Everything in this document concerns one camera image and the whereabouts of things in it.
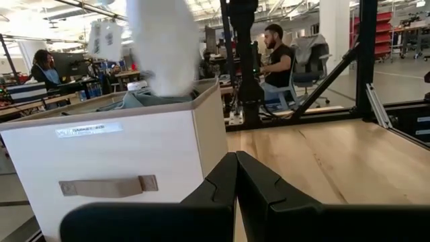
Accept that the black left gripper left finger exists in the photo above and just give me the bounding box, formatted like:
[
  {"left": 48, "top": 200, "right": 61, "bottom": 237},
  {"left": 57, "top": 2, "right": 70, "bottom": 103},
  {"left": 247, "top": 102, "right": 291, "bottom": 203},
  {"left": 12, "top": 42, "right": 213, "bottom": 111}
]
[{"left": 60, "top": 151, "right": 239, "bottom": 242}]

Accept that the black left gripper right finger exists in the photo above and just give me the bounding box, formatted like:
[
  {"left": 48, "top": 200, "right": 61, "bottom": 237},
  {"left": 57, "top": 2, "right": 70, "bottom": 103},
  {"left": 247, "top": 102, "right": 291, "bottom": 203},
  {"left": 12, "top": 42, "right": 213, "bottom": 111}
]
[{"left": 236, "top": 151, "right": 430, "bottom": 242}]

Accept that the dark green garment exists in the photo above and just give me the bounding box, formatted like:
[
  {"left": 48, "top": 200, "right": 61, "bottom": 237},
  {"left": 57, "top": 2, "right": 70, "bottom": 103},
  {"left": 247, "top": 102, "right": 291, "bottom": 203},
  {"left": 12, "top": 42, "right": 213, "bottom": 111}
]
[{"left": 96, "top": 90, "right": 195, "bottom": 112}]

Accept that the white shirt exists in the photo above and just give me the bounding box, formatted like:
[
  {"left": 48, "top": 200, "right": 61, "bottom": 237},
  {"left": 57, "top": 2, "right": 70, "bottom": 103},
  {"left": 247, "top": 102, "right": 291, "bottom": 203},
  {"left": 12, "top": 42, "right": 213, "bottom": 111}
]
[{"left": 87, "top": 0, "right": 201, "bottom": 98}]

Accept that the beige fabric storage box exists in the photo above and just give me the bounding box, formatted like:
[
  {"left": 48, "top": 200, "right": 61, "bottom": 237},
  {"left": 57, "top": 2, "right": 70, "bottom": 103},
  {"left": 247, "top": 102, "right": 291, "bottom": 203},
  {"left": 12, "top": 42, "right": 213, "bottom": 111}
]
[{"left": 0, "top": 77, "right": 230, "bottom": 242}]

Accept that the white container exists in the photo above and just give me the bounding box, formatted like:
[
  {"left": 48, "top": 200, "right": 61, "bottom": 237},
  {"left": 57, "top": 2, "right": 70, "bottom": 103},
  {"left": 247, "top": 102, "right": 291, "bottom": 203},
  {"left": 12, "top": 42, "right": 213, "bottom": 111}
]
[{"left": 126, "top": 79, "right": 149, "bottom": 92}]

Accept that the silver aluminium bar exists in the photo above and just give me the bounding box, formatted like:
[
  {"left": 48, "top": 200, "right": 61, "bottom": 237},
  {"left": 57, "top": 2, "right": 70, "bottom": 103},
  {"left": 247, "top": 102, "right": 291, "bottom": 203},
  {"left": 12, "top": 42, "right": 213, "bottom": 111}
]
[{"left": 365, "top": 83, "right": 394, "bottom": 130}]

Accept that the office chair with jacket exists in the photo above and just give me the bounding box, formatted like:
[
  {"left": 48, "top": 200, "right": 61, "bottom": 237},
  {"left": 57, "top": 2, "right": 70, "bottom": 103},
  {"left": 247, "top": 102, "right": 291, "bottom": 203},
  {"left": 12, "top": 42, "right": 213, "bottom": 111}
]
[{"left": 290, "top": 33, "right": 333, "bottom": 108}]

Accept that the seated person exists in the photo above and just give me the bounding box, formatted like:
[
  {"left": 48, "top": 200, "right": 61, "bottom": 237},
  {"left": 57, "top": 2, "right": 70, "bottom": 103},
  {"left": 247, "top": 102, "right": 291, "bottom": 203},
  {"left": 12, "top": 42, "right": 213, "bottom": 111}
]
[{"left": 259, "top": 23, "right": 297, "bottom": 102}]

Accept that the black computer monitor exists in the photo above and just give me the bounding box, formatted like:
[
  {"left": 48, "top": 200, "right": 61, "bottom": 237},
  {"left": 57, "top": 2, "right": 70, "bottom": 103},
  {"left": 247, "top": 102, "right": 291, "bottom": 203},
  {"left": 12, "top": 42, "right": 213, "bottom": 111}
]
[{"left": 52, "top": 52, "right": 90, "bottom": 78}]

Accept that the blue white striped box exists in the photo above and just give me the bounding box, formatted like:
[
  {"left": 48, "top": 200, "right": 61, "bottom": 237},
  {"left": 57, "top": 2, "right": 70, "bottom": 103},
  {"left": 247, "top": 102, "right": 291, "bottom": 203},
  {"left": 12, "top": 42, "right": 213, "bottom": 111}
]
[{"left": 5, "top": 82, "right": 49, "bottom": 104}]

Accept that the person at monitor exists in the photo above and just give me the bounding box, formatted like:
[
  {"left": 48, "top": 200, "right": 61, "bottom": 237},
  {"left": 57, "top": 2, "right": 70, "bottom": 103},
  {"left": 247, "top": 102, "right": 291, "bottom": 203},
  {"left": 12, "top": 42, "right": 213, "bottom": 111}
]
[{"left": 30, "top": 49, "right": 63, "bottom": 85}]

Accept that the red bin shelf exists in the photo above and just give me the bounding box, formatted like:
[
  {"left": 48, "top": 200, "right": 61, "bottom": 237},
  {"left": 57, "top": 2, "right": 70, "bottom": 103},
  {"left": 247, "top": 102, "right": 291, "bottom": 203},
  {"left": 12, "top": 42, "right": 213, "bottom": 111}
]
[{"left": 349, "top": 11, "right": 394, "bottom": 64}]

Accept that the black metal table frame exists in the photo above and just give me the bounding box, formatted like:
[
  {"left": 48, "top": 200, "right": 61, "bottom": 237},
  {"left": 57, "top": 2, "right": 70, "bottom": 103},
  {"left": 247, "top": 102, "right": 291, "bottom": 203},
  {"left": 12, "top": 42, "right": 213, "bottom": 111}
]
[{"left": 220, "top": 0, "right": 430, "bottom": 149}]

